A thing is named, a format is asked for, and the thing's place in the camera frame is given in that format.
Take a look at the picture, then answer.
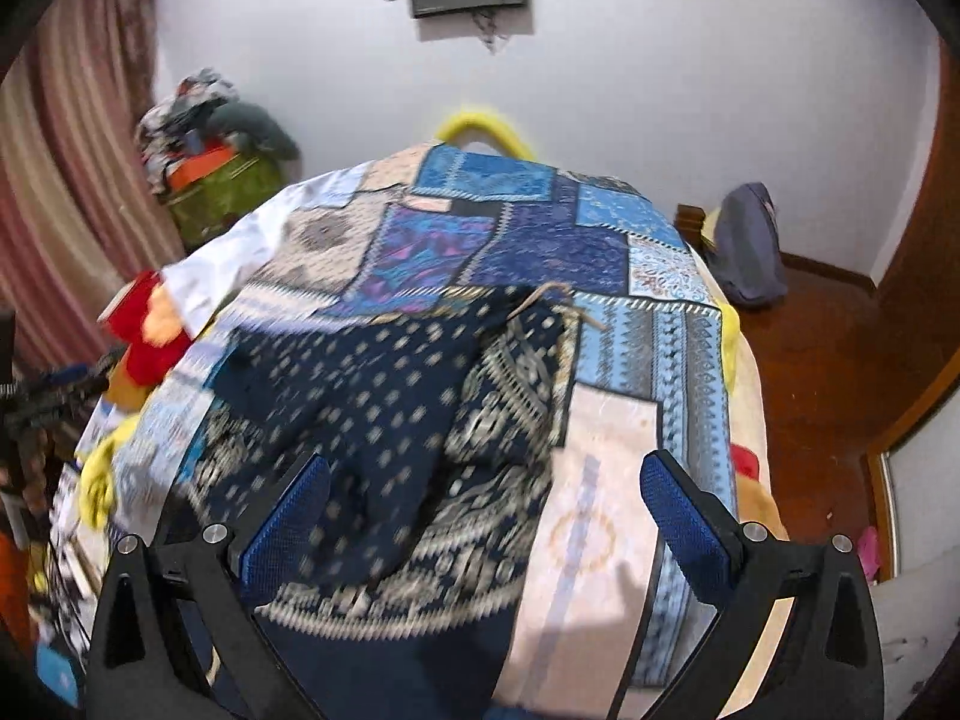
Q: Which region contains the wooden door frame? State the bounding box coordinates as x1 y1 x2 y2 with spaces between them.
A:
862 34 960 582

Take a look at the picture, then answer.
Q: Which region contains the grey plush pillow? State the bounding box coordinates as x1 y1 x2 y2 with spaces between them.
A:
210 101 301 162

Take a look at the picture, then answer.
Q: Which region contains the pile of magazines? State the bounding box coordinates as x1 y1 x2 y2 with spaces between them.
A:
45 401 125 620

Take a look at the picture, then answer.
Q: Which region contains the black monitor cable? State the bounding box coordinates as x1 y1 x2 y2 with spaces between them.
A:
471 6 505 55

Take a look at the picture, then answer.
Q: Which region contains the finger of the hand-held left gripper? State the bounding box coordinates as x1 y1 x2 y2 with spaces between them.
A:
79 347 130 385
37 362 113 392

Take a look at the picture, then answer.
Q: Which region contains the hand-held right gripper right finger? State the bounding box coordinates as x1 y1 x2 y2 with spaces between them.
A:
604 450 887 720

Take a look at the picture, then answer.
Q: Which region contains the orange plush toy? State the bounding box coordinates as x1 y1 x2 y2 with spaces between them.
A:
729 441 790 542

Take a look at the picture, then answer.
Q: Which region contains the white cloth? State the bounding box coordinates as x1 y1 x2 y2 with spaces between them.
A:
160 163 368 340

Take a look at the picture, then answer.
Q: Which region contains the grey backpack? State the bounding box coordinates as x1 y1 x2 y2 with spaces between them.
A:
707 181 790 308

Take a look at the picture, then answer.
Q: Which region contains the orange box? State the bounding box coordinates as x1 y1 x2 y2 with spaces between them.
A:
165 146 241 192

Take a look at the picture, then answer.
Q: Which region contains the white wardrobe door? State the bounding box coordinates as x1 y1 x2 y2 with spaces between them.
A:
870 435 960 698

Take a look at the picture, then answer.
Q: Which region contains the blue patchwork blanket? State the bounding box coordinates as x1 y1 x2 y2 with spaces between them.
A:
112 141 755 720

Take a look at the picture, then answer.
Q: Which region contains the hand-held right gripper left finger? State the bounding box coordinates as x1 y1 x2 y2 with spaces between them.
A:
86 451 332 720

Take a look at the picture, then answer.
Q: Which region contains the pink toy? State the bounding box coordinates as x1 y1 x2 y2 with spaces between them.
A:
857 525 882 584

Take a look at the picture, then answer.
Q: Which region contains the pile of mixed clothes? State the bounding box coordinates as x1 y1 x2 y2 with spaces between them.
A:
135 67 241 196

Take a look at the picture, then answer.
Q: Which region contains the green storage box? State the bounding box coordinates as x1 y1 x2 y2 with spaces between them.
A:
169 154 290 252

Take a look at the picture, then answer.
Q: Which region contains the red plush toy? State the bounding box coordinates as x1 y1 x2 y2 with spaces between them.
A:
109 281 197 410

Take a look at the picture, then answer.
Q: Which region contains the yellow hoop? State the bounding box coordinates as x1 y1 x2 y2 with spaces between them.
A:
436 109 537 162

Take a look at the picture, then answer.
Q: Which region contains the navy patterned hooded garment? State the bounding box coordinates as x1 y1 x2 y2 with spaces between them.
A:
202 281 610 720

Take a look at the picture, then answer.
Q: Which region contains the wooden bed post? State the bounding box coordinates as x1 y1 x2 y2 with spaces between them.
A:
673 202 712 250

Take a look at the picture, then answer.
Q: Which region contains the striped red gold curtain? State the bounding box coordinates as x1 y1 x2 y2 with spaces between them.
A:
0 0 188 376

